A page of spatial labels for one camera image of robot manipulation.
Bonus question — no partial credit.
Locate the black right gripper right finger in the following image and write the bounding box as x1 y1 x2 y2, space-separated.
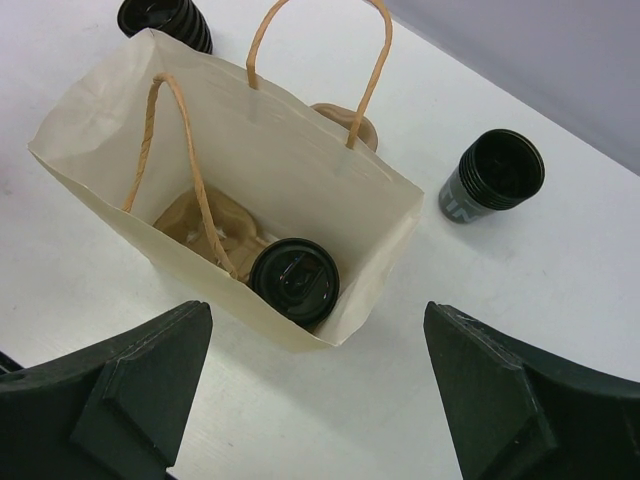
423 302 639 479

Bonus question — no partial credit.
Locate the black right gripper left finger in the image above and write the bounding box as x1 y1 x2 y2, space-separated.
1 301 213 479

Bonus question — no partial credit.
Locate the single brown pulp carrier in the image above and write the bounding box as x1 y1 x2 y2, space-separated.
153 185 270 283

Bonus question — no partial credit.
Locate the tan paper bag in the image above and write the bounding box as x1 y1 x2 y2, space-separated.
28 29 424 352

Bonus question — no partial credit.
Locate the brown pulp cup carrier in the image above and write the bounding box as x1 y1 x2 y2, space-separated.
311 103 379 152

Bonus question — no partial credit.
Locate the stack of black cups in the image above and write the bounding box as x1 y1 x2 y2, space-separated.
438 129 545 224

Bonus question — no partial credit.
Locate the stack of black lids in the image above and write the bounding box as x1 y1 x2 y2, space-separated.
117 0 213 54

